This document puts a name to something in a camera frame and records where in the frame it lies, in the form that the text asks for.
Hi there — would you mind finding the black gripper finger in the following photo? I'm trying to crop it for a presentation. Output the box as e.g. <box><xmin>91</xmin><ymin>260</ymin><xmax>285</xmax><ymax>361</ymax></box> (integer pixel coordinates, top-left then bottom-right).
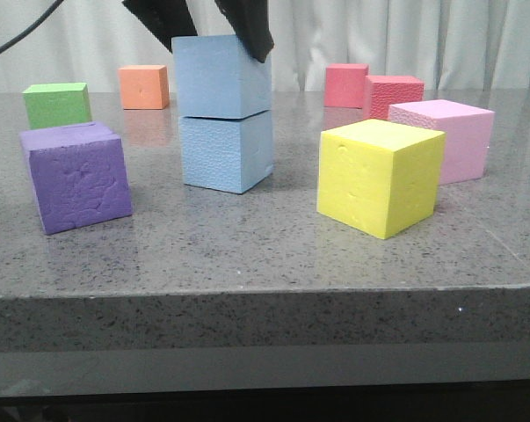
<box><xmin>122</xmin><ymin>0</ymin><xmax>198</xmax><ymax>52</ymax></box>
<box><xmin>215</xmin><ymin>0</ymin><xmax>274</xmax><ymax>63</ymax></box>

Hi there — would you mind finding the smooth light blue foam block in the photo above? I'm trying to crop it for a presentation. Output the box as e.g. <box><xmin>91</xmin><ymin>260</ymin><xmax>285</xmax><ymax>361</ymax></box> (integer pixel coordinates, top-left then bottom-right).
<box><xmin>171</xmin><ymin>35</ymin><xmax>272</xmax><ymax>119</ymax></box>

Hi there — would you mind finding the textured light blue foam block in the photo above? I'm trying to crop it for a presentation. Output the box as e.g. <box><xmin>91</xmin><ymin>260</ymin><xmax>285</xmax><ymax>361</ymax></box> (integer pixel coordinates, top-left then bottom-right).
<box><xmin>178</xmin><ymin>111</ymin><xmax>273</xmax><ymax>193</ymax></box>

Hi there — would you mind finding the orange foam block far left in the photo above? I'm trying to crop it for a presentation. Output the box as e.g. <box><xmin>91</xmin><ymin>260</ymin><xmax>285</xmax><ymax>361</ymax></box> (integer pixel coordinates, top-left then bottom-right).
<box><xmin>118</xmin><ymin>65</ymin><xmax>170</xmax><ymax>110</ymax></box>

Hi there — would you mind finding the red foam block rear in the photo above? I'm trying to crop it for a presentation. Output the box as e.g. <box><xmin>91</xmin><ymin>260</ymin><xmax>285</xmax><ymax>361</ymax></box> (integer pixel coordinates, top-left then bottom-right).
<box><xmin>323</xmin><ymin>63</ymin><xmax>369</xmax><ymax>109</ymax></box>

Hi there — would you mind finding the green foam block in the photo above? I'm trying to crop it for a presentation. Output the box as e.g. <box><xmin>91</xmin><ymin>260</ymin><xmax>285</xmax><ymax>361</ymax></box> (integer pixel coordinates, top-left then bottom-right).
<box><xmin>22</xmin><ymin>82</ymin><xmax>92</xmax><ymax>129</ymax></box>

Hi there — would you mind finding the textured red foam block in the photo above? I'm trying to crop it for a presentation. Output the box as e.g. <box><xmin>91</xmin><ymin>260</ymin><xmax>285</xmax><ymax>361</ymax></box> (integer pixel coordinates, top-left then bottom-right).
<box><xmin>362</xmin><ymin>75</ymin><xmax>425</xmax><ymax>120</ymax></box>

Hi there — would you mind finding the purple foam block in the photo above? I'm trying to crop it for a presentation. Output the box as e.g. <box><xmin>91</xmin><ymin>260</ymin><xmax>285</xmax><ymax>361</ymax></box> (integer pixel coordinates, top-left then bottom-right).
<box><xmin>19</xmin><ymin>121</ymin><xmax>133</xmax><ymax>235</ymax></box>

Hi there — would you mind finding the grey curtain backdrop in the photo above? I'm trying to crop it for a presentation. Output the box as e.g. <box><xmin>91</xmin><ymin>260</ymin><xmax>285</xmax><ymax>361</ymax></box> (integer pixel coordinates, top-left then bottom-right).
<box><xmin>0</xmin><ymin>1</ymin><xmax>530</xmax><ymax>92</ymax></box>

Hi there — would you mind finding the yellow foam block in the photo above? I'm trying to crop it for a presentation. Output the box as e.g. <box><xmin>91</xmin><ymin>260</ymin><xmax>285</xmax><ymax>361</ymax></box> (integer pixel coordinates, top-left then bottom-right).
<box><xmin>317</xmin><ymin>119</ymin><xmax>446</xmax><ymax>239</ymax></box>

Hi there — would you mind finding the pink foam block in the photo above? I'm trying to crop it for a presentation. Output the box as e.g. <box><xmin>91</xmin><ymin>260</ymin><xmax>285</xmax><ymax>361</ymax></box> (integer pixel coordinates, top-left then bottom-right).
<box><xmin>388</xmin><ymin>99</ymin><xmax>495</xmax><ymax>185</ymax></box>

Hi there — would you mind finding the black cable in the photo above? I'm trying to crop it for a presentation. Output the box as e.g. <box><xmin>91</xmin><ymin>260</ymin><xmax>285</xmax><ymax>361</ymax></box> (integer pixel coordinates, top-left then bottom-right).
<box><xmin>0</xmin><ymin>0</ymin><xmax>62</xmax><ymax>66</ymax></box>

